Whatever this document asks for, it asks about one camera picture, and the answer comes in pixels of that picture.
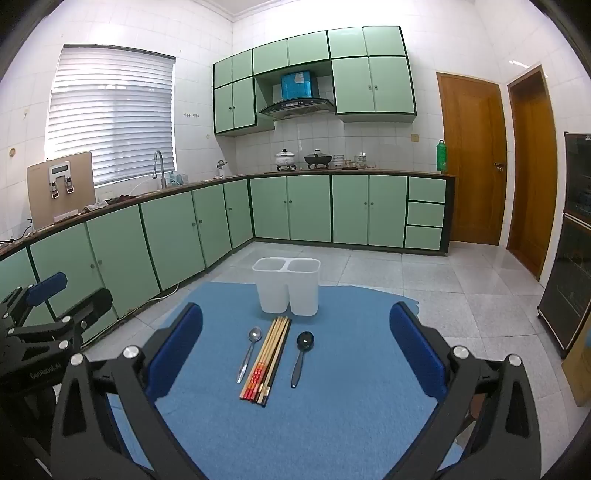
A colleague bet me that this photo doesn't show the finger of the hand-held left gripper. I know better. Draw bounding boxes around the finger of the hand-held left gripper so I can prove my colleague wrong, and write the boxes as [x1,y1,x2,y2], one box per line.
[4,288,114,355]
[0,272,68,324]

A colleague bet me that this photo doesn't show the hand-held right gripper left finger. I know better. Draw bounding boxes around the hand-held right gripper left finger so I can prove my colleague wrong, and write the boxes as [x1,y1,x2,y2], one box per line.
[50,302,208,480]

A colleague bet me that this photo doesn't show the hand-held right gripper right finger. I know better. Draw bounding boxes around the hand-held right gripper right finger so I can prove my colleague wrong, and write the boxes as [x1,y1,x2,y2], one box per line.
[379,301,541,480]

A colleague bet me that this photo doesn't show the metal spoon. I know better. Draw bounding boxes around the metal spoon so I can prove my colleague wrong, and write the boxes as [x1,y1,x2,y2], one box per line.
[236,327,263,384]

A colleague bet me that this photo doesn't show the bundle of chopsticks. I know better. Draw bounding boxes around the bundle of chopsticks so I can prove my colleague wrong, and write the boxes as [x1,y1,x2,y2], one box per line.
[239,316,293,408]

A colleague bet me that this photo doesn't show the black spoon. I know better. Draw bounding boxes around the black spoon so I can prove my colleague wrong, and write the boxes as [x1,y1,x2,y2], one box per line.
[291,331,315,388]

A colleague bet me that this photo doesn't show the white two-compartment utensil holder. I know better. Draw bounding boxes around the white two-compartment utensil holder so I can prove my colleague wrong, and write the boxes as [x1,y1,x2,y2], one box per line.
[252,257,321,317]

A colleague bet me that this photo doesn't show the beige water purifier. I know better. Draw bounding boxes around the beige water purifier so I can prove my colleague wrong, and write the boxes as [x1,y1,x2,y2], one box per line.
[26,151,97,232]

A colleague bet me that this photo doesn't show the blue table mat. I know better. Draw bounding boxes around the blue table mat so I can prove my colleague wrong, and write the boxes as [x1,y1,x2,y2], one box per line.
[108,282,467,480]

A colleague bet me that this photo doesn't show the chrome kitchen faucet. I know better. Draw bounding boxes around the chrome kitchen faucet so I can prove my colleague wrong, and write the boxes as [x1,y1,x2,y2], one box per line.
[153,150,168,189]

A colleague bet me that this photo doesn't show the cardboard box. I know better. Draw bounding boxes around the cardboard box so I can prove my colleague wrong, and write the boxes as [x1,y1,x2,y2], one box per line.
[562,318,591,408]

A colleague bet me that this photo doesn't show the brown kitchen countertop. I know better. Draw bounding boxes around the brown kitchen countertop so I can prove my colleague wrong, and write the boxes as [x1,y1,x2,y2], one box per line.
[0,170,457,259]

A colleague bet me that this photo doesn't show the black glass-front cabinet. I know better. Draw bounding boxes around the black glass-front cabinet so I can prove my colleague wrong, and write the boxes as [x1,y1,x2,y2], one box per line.
[537,131,591,360]

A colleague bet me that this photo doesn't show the green base cabinets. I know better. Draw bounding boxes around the green base cabinets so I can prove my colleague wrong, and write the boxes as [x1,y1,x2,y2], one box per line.
[0,172,455,384]

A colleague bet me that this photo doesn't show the white window blinds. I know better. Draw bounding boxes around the white window blinds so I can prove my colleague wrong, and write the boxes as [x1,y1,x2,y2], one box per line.
[46,45,177,188]

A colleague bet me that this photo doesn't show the plain wooden door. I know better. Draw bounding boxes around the plain wooden door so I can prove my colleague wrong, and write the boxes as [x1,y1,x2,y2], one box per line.
[506,65,559,281]

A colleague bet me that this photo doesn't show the black range hood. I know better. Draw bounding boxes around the black range hood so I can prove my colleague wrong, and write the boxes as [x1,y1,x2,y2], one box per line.
[257,98,336,121]

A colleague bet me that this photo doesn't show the blue box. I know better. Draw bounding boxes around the blue box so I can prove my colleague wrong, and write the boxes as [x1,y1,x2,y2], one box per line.
[281,70,315,101]

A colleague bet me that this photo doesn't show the white floor cable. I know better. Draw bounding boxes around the white floor cable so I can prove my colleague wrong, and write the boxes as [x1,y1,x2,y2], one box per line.
[152,281,181,301]

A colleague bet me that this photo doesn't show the wooden door with handle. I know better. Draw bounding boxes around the wooden door with handle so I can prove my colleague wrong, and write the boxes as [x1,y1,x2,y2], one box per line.
[436,71,509,246]

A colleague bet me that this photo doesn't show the green wall cabinets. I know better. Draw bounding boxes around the green wall cabinets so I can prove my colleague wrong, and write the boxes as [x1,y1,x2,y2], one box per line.
[212,25,417,137]

